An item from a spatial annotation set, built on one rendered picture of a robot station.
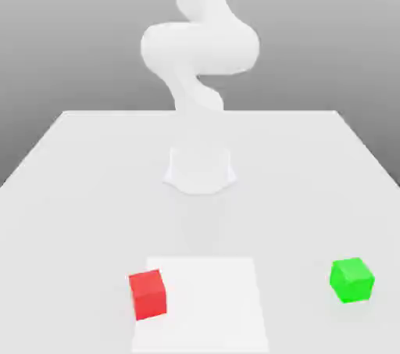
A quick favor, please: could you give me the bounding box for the small red cube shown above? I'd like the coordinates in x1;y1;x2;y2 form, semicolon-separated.
128;268;168;321

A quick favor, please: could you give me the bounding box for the small green cube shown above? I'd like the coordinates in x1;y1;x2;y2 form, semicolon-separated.
329;256;376;304

